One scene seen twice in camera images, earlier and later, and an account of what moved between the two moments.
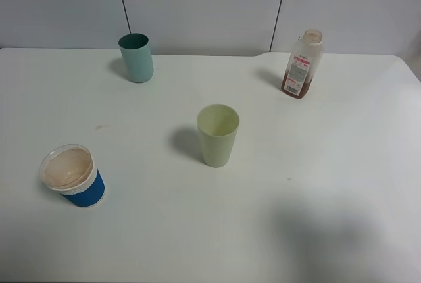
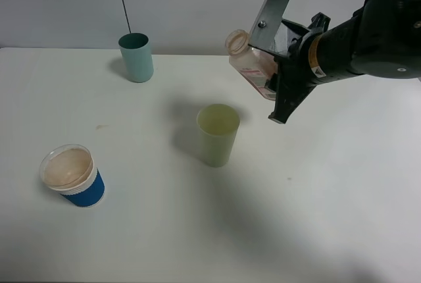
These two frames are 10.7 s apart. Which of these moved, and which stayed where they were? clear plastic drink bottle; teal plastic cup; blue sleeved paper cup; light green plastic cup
Moved: clear plastic drink bottle
Stayed: blue sleeved paper cup; light green plastic cup; teal plastic cup
